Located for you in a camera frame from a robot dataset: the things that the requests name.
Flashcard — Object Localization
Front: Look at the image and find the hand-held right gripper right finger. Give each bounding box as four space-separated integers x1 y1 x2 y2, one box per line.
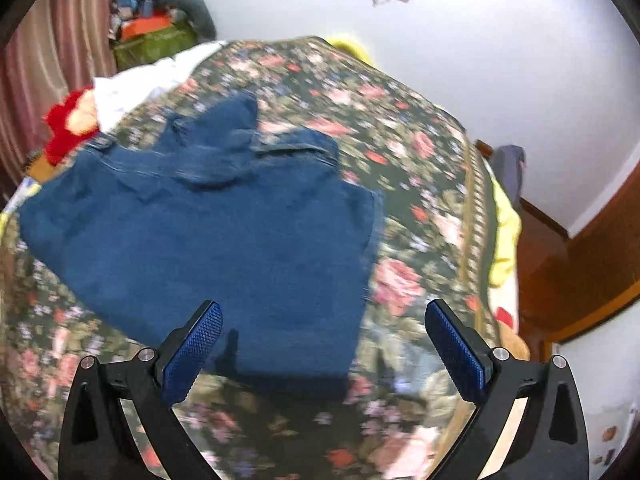
424 298 591 480

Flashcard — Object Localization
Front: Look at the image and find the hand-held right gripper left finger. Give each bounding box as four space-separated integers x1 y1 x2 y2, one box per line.
59 300 226 480

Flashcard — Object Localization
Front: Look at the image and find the blue denim jacket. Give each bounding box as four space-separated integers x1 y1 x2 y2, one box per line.
19 92 387 402

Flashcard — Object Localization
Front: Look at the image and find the yellow bedsheet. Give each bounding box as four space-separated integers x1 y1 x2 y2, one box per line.
486 172 524 292

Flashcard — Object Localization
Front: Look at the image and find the wooden wardrobe with white door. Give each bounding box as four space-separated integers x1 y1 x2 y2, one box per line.
550 280 640 480

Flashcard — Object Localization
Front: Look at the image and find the floral bedspread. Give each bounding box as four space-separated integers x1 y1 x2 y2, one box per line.
0 35 523 480

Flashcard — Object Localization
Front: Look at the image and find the dark chair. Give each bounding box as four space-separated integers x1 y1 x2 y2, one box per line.
491 144 527 197

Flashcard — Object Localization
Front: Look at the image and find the red plush toy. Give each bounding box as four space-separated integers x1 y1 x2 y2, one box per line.
42 88 110 167

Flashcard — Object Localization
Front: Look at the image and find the light blue cloth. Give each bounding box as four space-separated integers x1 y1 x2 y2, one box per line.
92 41 227 132

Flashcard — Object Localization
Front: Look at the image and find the green cloth-covered stand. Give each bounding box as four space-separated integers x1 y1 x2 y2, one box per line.
112 21 200 72

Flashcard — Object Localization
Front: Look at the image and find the yellow pillow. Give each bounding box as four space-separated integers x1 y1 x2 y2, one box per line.
325 33 377 67

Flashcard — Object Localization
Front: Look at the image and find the striped brown curtain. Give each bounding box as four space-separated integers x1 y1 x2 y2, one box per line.
0 0 137 188

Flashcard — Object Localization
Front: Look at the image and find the orange box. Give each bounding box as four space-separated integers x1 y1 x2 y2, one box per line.
120 16 173 41

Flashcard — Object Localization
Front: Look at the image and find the grey neck pillow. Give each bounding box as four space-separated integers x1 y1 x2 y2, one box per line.
167 0 219 42

